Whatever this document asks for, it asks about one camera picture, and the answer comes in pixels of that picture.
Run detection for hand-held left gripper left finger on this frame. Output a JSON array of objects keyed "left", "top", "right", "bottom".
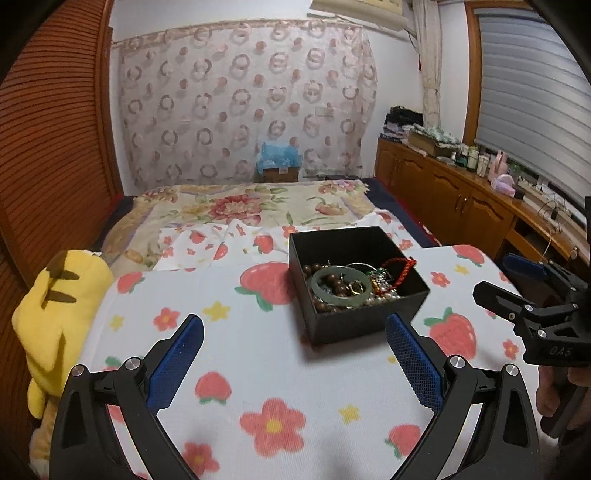
[{"left": 48, "top": 314, "right": 205, "bottom": 480}]

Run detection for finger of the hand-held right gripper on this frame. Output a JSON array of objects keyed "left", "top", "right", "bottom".
[
  {"left": 503, "top": 253, "right": 579, "bottom": 304},
  {"left": 473, "top": 280, "right": 544, "bottom": 328}
]

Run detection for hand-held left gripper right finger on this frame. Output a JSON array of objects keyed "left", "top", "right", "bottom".
[{"left": 385, "top": 313, "right": 543, "bottom": 480}]

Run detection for black cardboard box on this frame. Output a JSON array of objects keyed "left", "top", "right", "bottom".
[{"left": 288, "top": 226, "right": 431, "bottom": 346}]

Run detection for white pearl necklace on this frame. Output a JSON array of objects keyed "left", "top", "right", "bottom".
[{"left": 365, "top": 287, "right": 408, "bottom": 308}]

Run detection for red cord bracelet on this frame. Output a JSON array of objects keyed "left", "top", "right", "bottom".
[{"left": 372, "top": 257, "right": 417, "bottom": 294}]

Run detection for brown wooden bead bracelet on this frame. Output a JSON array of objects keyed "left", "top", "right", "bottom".
[{"left": 302, "top": 262, "right": 358, "bottom": 315}]

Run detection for pale green jade bangle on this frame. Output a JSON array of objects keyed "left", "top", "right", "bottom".
[{"left": 310, "top": 266, "right": 373, "bottom": 303}]

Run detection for person's right hand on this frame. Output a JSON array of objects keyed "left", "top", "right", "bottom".
[{"left": 536, "top": 367, "right": 591, "bottom": 446}]

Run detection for strawberry flower print cloth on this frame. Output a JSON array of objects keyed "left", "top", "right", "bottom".
[{"left": 30, "top": 222, "right": 546, "bottom": 480}]

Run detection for pink tissue holder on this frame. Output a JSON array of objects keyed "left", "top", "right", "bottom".
[{"left": 489, "top": 150, "right": 518, "bottom": 197}]

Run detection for wooden cabinet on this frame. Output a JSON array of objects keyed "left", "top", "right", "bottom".
[{"left": 374, "top": 137, "right": 591, "bottom": 268}]

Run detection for row of cosmetic bottles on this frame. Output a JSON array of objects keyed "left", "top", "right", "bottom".
[{"left": 455, "top": 143, "right": 492, "bottom": 175}]

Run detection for yellow plush toy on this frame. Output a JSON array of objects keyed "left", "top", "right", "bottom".
[{"left": 11, "top": 249, "right": 115, "bottom": 418}]

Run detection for dark blue mattress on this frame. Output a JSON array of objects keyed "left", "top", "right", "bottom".
[{"left": 360, "top": 178, "right": 444, "bottom": 247}]

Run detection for box with patterned cloth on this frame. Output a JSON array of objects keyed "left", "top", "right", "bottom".
[{"left": 406, "top": 127, "right": 460, "bottom": 158}]

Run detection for floral bed sheet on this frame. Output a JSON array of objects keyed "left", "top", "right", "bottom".
[{"left": 99, "top": 179, "right": 377, "bottom": 271}]

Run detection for grey window blind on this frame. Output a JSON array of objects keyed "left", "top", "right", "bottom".
[{"left": 473, "top": 11, "right": 591, "bottom": 210}]

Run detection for stack of folded clothes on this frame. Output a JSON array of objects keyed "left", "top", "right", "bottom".
[{"left": 381, "top": 106, "right": 423, "bottom": 144}]

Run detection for small brown cardboard box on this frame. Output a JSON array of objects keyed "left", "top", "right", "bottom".
[{"left": 262, "top": 167, "right": 300, "bottom": 184}]

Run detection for white lace curtain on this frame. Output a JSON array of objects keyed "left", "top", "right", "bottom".
[{"left": 409, "top": 0, "right": 444, "bottom": 134}]

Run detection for blue plastic bag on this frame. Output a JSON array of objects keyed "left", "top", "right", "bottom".
[{"left": 259, "top": 141, "right": 302, "bottom": 171}]

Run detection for slatted wooden wardrobe door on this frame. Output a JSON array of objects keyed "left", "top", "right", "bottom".
[{"left": 0, "top": 0, "right": 125, "bottom": 462}]

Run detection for circle pattern curtain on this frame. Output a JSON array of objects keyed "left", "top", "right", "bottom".
[{"left": 117, "top": 18, "right": 378, "bottom": 195}]

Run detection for wooden window frame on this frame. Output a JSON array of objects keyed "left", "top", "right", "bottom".
[{"left": 464, "top": 2, "right": 483, "bottom": 144}]

